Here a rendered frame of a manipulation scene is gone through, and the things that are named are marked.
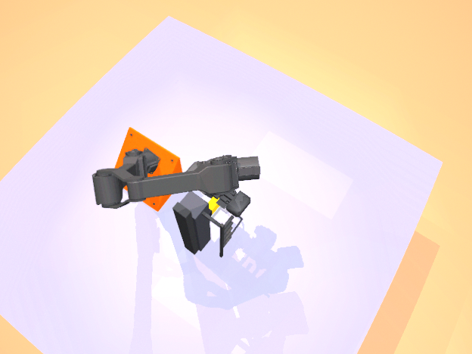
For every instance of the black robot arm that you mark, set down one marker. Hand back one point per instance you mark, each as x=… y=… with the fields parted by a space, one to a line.
x=218 y=176

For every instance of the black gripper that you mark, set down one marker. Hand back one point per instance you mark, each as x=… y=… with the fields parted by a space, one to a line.
x=234 y=202

